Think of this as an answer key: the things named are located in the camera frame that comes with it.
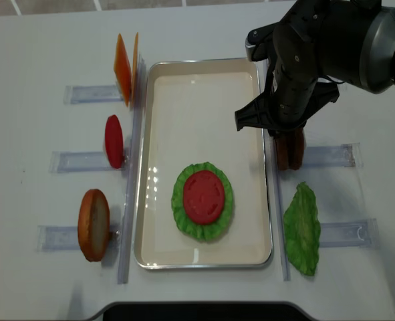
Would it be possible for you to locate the green lettuce on tray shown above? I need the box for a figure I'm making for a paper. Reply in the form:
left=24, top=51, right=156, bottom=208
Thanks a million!
left=171, top=162, right=234, bottom=242

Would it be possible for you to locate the clear pusher track top left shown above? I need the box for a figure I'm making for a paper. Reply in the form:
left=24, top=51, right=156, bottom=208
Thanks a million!
left=63, top=85, right=123, bottom=104

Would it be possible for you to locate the standing green lettuce leaf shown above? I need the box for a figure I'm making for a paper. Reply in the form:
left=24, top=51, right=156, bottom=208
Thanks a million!
left=283, top=182, right=321, bottom=277

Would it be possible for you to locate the brown meat patty rear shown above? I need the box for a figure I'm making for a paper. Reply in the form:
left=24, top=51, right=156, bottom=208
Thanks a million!
left=288, top=128, right=305, bottom=171

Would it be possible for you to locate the bun half left rack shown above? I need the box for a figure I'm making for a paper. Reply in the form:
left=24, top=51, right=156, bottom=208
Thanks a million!
left=78, top=189, right=110, bottom=262

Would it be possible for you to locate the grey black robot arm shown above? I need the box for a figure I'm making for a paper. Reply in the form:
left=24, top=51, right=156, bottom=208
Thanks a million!
left=235, top=1, right=395, bottom=135

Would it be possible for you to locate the clear pusher track middle right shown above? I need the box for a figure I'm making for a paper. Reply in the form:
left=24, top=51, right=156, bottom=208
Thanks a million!
left=302, top=143, right=364, bottom=168

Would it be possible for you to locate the clear pusher track bottom right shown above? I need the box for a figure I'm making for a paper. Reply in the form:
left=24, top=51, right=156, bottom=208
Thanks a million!
left=319, top=219, right=379, bottom=248

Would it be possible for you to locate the red tomato slice on tray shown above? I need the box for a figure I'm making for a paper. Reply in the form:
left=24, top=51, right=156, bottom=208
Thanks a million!
left=182, top=170, right=225, bottom=225

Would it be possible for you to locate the brown meat patty front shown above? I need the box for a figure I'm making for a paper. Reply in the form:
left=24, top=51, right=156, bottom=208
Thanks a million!
left=274, top=133, right=289, bottom=171

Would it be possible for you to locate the white metal tray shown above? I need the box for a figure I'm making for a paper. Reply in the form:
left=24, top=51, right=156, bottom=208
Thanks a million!
left=134, top=59, right=273, bottom=270

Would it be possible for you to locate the brown meat patty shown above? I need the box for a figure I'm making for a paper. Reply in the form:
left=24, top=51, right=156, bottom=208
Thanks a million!
left=274, top=133, right=289, bottom=171
left=288, top=128, right=305, bottom=171

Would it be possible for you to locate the clear pusher track bottom left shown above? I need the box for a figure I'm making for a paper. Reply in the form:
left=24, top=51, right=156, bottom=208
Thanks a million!
left=36, top=224, right=121, bottom=252

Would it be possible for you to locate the orange cheese slice inner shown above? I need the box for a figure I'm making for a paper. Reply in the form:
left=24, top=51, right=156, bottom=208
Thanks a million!
left=131, top=33, right=138, bottom=105

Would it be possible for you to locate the orange cheese slice outer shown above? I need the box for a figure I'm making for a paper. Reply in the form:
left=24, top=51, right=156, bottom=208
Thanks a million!
left=114, top=33, right=132, bottom=106

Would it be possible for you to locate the orange cheese slice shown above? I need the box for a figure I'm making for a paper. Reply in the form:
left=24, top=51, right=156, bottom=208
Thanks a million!
left=131, top=33, right=138, bottom=105
left=114, top=33, right=132, bottom=106

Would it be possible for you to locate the clear pusher track middle left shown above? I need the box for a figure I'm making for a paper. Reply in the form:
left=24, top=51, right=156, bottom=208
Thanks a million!
left=49, top=151, right=128, bottom=173

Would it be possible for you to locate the standing red tomato slice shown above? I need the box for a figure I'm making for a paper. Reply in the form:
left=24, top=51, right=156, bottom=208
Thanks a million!
left=104, top=115, right=124, bottom=169

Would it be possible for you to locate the clear pusher track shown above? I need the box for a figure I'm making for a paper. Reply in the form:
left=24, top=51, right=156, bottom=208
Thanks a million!
left=36, top=224, right=121, bottom=252
left=63, top=85, right=123, bottom=104
left=302, top=143, right=364, bottom=168
left=319, top=219, right=379, bottom=248
left=49, top=151, right=128, bottom=173

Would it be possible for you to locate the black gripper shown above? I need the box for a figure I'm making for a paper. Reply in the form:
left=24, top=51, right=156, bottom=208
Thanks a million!
left=234, top=0, right=340, bottom=133

